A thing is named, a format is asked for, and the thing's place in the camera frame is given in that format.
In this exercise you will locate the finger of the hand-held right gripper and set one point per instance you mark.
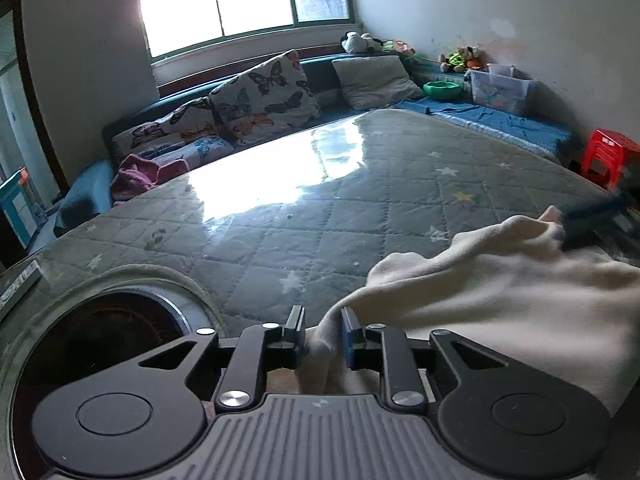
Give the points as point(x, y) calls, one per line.
point(585, 225)

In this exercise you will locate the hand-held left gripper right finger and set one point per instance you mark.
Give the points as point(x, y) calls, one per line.
point(350, 337)

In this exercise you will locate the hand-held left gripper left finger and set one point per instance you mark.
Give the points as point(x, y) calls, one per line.
point(297, 334)

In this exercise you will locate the cream long-sleeve shirt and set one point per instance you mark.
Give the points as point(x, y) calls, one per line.
point(475, 300)

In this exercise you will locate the red plastic stool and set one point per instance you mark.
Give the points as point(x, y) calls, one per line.
point(607, 147)

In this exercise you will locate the grey quilted star table cover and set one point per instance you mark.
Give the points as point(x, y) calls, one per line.
point(325, 210)

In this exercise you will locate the blue sofa blanket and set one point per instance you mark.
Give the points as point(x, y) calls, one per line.
point(500, 127)

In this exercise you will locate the clear plastic storage box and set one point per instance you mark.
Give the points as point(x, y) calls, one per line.
point(500, 92)

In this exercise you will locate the green bowl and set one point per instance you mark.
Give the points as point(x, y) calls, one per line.
point(442, 90)

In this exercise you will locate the round table burner recess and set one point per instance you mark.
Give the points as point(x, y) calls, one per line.
point(100, 320)

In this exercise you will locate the brown plush toy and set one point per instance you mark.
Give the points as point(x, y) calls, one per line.
point(469, 52)

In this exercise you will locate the green plush toy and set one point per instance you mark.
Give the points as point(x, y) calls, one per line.
point(456, 61)

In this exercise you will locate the pink cloth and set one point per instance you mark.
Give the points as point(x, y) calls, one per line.
point(132, 175)

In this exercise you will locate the large butterfly print pillow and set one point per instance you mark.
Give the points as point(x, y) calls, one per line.
point(265, 95)

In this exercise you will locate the flat butterfly print cushion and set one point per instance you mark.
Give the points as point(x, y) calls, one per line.
point(165, 130)

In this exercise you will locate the grey pillow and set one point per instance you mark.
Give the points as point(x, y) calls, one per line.
point(375, 80)

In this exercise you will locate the pink and green toy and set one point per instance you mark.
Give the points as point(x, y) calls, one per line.
point(397, 46)

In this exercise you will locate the blue corner sofa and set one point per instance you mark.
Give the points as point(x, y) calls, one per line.
point(320, 74)

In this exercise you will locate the grey flat box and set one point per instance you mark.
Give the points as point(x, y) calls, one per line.
point(17, 285)

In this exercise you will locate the panda plush toy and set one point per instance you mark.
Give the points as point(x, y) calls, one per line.
point(357, 42)

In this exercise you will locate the blue cabinet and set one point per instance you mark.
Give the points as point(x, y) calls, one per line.
point(20, 210)

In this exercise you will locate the dark wooden door frame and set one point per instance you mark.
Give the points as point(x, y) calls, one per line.
point(35, 100)

